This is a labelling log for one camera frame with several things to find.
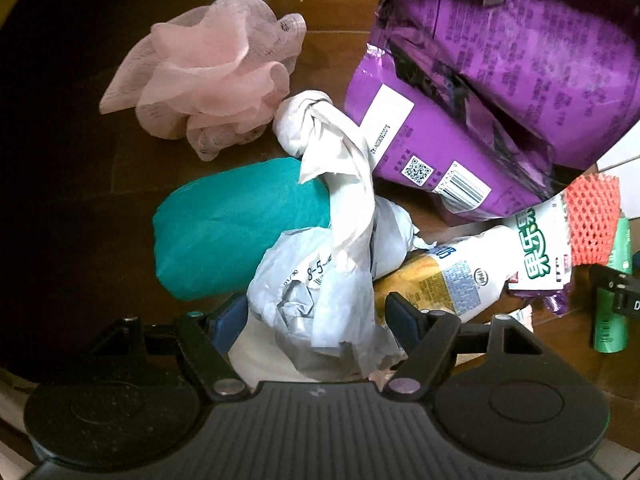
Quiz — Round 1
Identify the grey plastic mailer bag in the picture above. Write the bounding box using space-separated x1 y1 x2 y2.
247 90 433 378

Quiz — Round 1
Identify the white pouch with green print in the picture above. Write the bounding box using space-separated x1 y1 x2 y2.
506 191 575 302

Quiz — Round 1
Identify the purple snack bag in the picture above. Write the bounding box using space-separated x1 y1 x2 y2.
344 0 640 226

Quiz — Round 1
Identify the orange foam fruit net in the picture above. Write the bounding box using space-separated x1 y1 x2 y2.
562 172 622 266

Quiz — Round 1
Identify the white cabinet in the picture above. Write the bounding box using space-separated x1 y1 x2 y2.
596 125 640 173

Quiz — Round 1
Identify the pink mesh bath sponge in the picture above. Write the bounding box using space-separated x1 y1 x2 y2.
99 0 307 162

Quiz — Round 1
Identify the teal plastic bag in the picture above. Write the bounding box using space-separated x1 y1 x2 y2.
151 156 332 302

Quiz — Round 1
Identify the yellow white snack wrapper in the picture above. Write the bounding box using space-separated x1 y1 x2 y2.
372 225 517 328

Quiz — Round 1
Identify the small purple wrapper scrap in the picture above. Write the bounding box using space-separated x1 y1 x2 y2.
540 290 573 317

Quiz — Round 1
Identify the green cylindrical container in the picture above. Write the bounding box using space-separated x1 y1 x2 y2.
592 215 635 354

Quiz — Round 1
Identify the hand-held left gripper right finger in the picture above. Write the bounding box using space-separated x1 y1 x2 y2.
382 291 548 403

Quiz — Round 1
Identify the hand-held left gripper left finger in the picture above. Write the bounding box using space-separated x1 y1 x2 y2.
82 294 251 402

